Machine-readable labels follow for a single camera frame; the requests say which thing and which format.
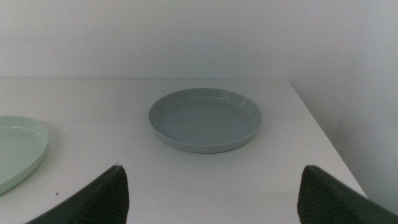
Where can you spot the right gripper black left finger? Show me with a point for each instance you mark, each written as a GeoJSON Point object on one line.
{"type": "Point", "coordinates": [102, 202]}

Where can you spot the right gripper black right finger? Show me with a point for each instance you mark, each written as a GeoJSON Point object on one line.
{"type": "Point", "coordinates": [326, 202]}

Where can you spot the mint green shallow bowl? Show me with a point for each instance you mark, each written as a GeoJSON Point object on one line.
{"type": "Point", "coordinates": [17, 149]}

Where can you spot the grey shallow bowl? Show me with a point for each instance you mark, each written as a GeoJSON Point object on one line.
{"type": "Point", "coordinates": [205, 123]}

